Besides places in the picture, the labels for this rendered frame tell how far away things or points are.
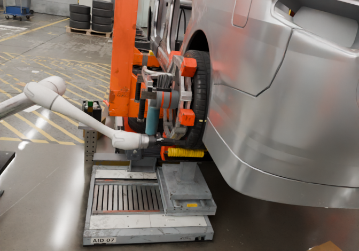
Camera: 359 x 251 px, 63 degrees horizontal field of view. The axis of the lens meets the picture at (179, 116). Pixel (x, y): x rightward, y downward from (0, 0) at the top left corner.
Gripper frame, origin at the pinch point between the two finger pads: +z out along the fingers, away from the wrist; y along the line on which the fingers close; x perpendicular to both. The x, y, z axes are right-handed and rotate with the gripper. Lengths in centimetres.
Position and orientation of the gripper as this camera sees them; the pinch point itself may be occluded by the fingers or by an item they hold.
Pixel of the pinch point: (180, 142)
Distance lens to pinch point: 184.3
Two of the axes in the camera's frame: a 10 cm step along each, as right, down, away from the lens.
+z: 9.7, 0.6, 2.4
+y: 2.4, -3.8, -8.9
